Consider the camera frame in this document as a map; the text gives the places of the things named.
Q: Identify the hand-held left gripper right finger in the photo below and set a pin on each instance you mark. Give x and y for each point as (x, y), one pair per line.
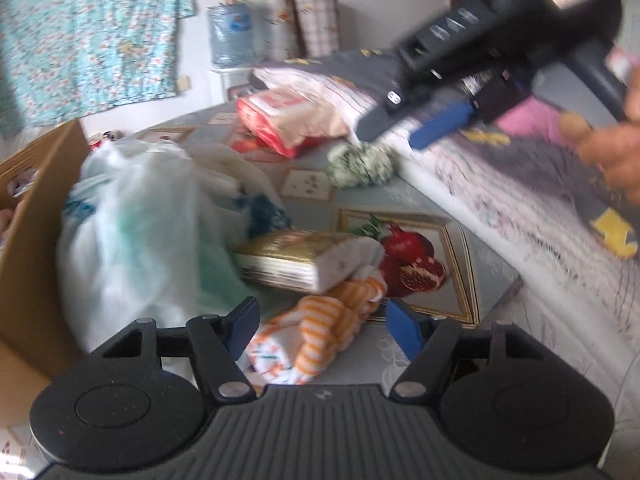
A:
(405, 330)

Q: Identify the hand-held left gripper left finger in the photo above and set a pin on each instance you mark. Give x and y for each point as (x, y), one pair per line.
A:
(242, 322)

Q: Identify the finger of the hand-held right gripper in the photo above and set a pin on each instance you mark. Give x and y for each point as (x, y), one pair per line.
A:
(395, 105)
(440, 125)

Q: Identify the green patterned cloth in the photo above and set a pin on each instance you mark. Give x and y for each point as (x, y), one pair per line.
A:
(360, 165)

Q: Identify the orange striped cloth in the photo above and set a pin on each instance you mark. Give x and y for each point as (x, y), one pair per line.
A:
(320, 330)

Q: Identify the brown cardboard box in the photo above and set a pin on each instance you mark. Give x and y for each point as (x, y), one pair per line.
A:
(35, 240)

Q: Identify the person's right hand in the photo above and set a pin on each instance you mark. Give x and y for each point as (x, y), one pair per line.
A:
(615, 152)

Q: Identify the gold box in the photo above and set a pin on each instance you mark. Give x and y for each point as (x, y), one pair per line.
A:
(285, 260)

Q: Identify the pink plush cushion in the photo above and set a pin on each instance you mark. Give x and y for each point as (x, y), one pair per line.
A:
(530, 120)

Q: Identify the checked wallpaper roll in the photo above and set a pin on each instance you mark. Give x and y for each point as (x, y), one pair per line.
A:
(320, 25)

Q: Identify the red and white pack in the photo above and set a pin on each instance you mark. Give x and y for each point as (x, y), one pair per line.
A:
(285, 115)

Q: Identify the grey quilt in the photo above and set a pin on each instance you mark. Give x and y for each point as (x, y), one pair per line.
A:
(525, 200)

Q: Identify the floral wallpaper roll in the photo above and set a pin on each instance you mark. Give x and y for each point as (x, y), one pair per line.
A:
(282, 30)

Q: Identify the white plastic bag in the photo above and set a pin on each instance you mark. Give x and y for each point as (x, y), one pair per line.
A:
(135, 230)

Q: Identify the white water dispenser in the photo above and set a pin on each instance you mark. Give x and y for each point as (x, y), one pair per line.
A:
(235, 82)

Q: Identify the blue water bottle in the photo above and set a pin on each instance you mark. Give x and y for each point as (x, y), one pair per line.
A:
(231, 35)

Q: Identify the red cans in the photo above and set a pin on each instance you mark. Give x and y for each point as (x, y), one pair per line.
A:
(105, 140)

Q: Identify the wall socket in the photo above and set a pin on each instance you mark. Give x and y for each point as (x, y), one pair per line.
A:
(185, 83)

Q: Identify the teal floral wall cloth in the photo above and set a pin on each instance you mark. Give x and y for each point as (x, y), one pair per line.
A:
(90, 35)

